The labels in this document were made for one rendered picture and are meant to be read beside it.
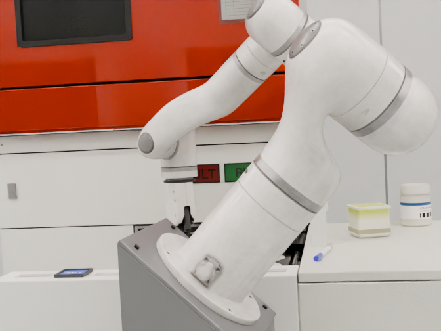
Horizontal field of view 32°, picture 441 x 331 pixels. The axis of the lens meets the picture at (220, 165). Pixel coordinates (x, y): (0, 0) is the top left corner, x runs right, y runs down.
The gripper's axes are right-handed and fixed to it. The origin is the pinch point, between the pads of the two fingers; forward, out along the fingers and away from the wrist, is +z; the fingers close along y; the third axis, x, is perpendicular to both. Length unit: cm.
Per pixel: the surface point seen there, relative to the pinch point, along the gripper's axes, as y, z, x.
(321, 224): 31.1, -6.4, 20.5
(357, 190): -126, 4, 116
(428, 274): 63, -1, 24
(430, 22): -111, -67, 146
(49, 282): 33.4, -1.3, -34.6
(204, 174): -13.4, -15.4, 10.4
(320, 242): 31.0, -2.7, 20.2
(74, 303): 35.4, 2.6, -30.7
